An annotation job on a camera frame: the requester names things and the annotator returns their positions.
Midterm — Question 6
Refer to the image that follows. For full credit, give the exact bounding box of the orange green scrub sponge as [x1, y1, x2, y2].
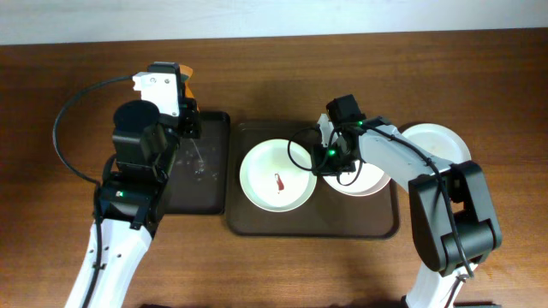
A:
[179, 64, 198, 110]

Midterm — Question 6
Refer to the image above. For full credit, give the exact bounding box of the cream plate with red stain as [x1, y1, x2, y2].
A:
[239, 139, 317, 213]

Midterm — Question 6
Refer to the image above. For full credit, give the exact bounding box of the light blue stained plate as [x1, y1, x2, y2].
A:
[402, 123, 472, 163]

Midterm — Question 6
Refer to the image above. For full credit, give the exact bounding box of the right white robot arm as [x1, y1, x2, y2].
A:
[312, 95, 503, 307]

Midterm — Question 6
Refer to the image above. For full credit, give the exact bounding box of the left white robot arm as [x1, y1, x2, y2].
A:
[66, 62, 200, 307]

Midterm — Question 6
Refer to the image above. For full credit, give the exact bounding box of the large brown serving tray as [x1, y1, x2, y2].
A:
[224, 121, 400, 240]

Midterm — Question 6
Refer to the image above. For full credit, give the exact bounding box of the small black water tray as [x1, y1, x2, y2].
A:
[165, 111, 230, 215]

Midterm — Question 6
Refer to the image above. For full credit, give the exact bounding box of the white plate with red sauce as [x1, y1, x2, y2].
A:
[323, 161, 391, 197]

